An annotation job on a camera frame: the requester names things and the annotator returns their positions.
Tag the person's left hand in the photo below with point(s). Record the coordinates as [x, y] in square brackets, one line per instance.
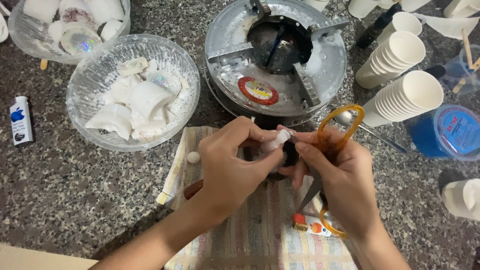
[225, 172]

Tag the person's right hand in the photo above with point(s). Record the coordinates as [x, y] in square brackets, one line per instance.
[347, 180]

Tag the white wax chunk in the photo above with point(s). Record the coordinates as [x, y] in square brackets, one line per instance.
[275, 141]

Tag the small white ball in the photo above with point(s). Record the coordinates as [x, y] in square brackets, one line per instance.
[193, 157]

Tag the metal spoon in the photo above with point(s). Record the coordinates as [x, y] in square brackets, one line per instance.
[343, 118]

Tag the striped cloth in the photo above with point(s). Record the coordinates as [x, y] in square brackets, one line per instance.
[258, 232]

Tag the round metal stove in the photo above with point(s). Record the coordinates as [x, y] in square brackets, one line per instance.
[232, 78]

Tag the stack of white paper cups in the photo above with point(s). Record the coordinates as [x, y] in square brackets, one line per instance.
[397, 56]
[408, 97]

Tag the pile of white wax pieces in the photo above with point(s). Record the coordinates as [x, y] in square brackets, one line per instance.
[146, 101]

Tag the blue tub with lid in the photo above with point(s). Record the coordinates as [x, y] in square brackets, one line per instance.
[450, 133]

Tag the clear plastic cup blue liquid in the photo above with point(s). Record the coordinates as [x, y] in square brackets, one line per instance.
[459, 71]

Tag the black bottle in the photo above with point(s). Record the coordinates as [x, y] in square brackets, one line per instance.
[377, 26]

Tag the ribbed clear glass bowl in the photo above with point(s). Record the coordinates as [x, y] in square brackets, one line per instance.
[93, 75]

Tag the white paper cup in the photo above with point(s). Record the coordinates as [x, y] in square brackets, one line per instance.
[461, 7]
[403, 24]
[318, 3]
[362, 8]

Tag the white paper sheet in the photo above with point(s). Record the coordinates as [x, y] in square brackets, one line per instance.
[448, 25]

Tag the beige cardboard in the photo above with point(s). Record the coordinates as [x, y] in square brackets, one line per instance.
[41, 258]

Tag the heap of glittery wax candles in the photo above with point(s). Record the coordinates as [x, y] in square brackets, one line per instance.
[78, 22]

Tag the white lighter blue logo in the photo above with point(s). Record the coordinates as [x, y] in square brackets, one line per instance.
[21, 122]

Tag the short wooden stick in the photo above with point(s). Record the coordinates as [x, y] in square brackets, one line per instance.
[44, 64]

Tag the smooth clear glass bowl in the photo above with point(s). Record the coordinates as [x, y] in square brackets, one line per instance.
[26, 41]

